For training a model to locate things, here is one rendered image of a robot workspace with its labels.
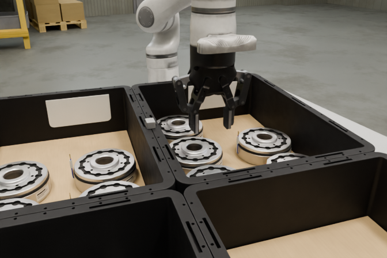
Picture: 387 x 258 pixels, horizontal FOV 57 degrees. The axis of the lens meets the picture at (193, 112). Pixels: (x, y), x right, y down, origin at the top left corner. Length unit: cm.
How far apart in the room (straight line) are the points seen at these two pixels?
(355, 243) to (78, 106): 56
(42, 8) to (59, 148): 626
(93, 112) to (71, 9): 633
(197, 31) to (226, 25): 5
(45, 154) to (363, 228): 57
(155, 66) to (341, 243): 69
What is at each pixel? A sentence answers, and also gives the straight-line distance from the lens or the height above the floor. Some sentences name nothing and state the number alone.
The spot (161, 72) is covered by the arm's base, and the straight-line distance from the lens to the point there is 103.
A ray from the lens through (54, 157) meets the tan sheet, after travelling 74.
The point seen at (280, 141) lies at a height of 86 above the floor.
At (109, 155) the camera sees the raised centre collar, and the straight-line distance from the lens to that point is 64.
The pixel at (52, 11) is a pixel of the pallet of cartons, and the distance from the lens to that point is 701.
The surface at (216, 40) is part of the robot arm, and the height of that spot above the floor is 107.
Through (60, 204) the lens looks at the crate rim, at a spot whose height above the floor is 93.
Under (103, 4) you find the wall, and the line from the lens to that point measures 875.
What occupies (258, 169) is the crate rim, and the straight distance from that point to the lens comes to 48.
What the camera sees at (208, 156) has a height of 86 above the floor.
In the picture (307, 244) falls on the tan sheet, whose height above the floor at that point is 83.
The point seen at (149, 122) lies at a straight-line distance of 57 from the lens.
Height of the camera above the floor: 118
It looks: 23 degrees down
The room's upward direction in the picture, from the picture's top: straight up
